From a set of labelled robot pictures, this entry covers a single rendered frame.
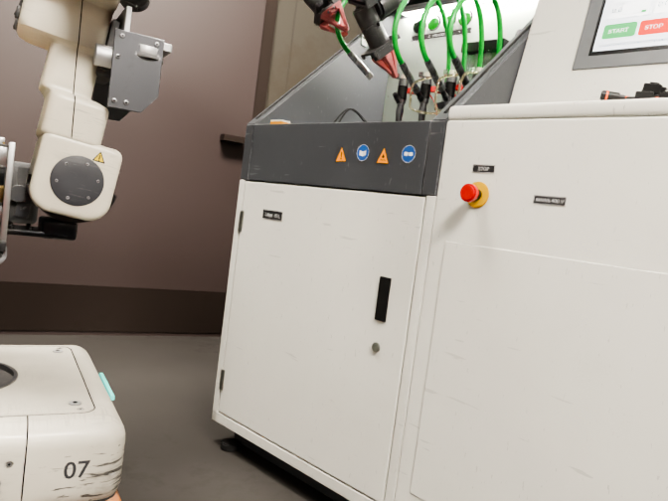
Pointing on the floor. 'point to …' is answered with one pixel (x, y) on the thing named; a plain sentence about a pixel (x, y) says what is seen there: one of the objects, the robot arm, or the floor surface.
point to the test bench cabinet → (332, 487)
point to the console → (547, 296)
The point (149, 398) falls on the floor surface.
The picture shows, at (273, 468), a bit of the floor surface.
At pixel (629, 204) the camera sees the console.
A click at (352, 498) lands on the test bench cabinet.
